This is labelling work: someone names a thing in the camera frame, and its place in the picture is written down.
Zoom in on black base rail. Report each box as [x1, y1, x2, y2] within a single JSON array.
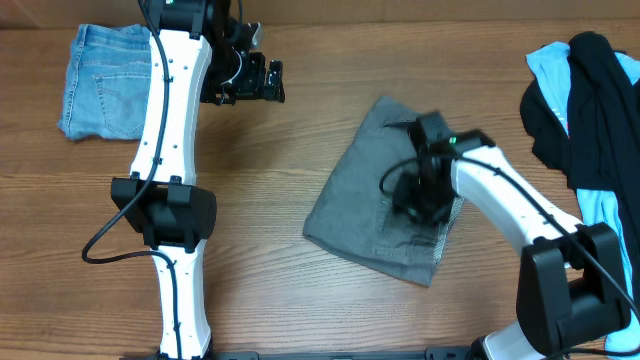
[[119, 345, 481, 360]]

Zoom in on folded blue denim jeans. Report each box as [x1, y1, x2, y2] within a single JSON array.
[[57, 24, 151, 141]]

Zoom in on light blue garment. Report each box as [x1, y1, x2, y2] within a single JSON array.
[[526, 42, 639, 351]]

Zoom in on grey shorts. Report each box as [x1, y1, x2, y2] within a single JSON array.
[[303, 96, 464, 286]]

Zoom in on black garment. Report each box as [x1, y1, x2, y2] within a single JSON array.
[[520, 32, 639, 290]]

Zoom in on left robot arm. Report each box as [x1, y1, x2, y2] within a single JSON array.
[[111, 0, 285, 359]]

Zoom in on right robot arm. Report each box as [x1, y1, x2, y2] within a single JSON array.
[[391, 113, 639, 359]]

